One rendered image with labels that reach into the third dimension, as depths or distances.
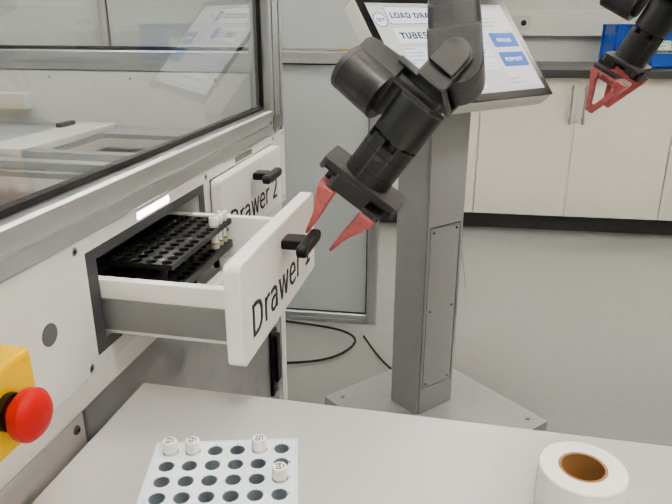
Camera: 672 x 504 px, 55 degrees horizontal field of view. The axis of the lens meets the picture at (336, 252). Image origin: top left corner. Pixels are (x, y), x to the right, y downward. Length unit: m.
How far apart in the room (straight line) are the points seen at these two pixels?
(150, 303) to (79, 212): 0.11
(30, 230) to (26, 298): 0.06
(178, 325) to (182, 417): 0.10
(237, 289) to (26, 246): 0.19
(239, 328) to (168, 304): 0.08
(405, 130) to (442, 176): 1.04
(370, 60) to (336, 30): 1.62
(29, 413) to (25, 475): 0.18
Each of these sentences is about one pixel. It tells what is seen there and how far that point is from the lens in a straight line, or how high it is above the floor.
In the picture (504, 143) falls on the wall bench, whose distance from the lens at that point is 3.70.
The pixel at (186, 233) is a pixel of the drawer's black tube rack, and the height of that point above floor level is 0.90.
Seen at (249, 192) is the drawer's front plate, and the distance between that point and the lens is 1.05.
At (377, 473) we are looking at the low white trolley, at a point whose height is 0.76.
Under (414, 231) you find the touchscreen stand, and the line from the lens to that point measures 1.75.
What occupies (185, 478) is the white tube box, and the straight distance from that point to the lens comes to 0.57.
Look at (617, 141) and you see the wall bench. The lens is 3.80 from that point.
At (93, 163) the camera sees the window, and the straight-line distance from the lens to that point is 0.72.
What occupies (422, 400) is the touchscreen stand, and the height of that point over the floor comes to 0.08.
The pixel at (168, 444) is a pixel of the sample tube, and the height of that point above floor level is 0.81.
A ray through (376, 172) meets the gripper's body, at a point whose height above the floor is 0.99.
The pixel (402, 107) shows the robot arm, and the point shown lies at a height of 1.06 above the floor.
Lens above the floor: 1.15
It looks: 20 degrees down
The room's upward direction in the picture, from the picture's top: straight up
